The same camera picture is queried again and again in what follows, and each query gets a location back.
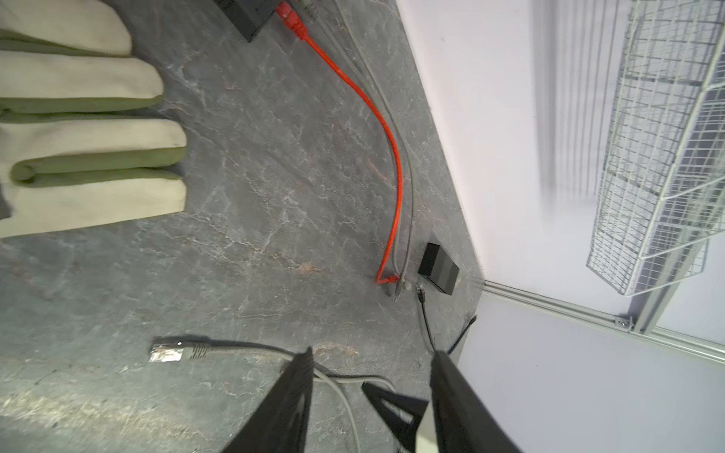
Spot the grey ethernet cable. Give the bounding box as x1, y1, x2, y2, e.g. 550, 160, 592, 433
296, 0, 417, 296
148, 335, 398, 453

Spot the small black network switch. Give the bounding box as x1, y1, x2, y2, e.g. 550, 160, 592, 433
418, 243, 460, 296

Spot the red ethernet cable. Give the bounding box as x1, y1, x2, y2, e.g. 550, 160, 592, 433
274, 1, 404, 286

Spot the black ethernet cable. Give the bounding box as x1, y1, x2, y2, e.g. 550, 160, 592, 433
415, 282, 478, 357

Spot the long white wire basket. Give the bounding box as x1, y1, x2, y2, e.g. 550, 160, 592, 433
587, 1, 724, 296

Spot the large black network switch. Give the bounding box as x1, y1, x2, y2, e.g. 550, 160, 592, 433
214, 0, 281, 43

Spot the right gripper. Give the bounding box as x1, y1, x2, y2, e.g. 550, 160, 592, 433
362, 382, 429, 452

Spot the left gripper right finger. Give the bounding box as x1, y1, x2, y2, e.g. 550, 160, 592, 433
415, 351, 520, 452

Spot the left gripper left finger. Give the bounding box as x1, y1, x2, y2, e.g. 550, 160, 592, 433
222, 347, 315, 452

